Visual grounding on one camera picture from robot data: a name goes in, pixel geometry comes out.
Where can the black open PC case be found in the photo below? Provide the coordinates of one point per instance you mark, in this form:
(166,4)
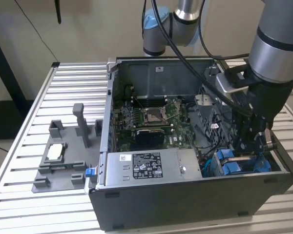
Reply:
(161,207)

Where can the metal disk bay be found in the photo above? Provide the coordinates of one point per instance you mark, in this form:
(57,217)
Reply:
(219,165)

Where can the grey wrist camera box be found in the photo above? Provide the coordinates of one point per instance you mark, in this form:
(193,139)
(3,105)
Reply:
(269,140)

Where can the CPU socket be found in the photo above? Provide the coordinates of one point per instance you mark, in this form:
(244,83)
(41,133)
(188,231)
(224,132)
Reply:
(152,116)

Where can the silver CPU chip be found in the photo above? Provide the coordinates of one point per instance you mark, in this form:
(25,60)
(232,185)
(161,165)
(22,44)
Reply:
(55,151)

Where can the blue case latch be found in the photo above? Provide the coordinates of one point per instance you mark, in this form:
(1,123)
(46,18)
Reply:
(88,173)

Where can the green motherboard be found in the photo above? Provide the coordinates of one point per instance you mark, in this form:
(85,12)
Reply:
(180,131)

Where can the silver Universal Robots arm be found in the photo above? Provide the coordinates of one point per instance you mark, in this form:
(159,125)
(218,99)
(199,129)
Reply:
(276,36)

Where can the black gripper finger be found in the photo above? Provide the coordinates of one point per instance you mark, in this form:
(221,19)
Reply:
(258,141)
(241,141)

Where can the black desk stand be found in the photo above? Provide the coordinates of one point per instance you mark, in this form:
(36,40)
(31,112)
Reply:
(5,117)

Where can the grey parts rack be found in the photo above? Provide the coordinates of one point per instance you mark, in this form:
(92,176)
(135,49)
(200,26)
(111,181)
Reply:
(68,175)

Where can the blue plastic disk carrier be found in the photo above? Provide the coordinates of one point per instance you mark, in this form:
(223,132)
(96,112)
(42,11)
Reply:
(228,168)

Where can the black RAM slots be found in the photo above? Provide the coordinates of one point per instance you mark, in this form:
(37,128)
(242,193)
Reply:
(151,102)

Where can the black square fan shroud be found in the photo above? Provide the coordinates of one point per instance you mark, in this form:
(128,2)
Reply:
(150,137)

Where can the grey power supply unit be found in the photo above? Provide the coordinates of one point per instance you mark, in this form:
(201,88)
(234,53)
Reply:
(117,170)

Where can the grey metal drive cage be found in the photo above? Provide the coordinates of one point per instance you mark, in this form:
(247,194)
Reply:
(205,107)

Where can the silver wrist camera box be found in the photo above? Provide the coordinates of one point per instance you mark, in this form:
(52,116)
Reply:
(227,83)

